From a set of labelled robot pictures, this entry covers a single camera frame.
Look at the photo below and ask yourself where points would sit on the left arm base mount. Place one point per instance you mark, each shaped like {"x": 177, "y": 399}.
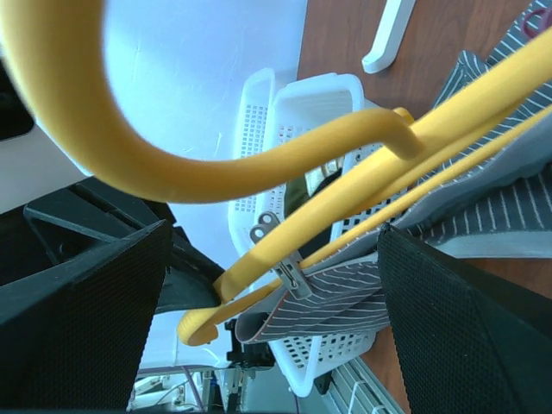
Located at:
{"x": 257, "y": 356}

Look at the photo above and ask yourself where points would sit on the silver clothes rack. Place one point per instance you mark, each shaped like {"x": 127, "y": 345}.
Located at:
{"x": 389, "y": 35}

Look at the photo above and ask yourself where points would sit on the olive green garment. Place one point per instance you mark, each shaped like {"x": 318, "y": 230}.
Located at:
{"x": 296, "y": 194}

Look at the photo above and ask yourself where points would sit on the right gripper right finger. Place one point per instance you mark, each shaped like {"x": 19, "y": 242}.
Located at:
{"x": 467, "y": 340}

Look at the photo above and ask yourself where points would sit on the purple clothespin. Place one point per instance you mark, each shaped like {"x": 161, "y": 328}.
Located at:
{"x": 536, "y": 22}

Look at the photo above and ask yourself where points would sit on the white clothespin basket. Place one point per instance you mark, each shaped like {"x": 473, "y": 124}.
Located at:
{"x": 256, "y": 96}

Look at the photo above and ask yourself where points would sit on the black garment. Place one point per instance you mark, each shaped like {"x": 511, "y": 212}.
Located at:
{"x": 323, "y": 237}

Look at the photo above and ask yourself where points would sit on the white laundry basket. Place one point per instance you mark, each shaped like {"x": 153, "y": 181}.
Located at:
{"x": 297, "y": 109}

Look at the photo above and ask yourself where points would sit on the yellow plastic hanger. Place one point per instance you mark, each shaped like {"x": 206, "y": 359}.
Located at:
{"x": 341, "y": 179}

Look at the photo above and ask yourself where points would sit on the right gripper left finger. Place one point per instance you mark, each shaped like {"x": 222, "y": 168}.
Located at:
{"x": 72, "y": 336}

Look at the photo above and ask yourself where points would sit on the aluminium rail frame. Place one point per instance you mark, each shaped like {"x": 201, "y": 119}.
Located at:
{"x": 352, "y": 388}

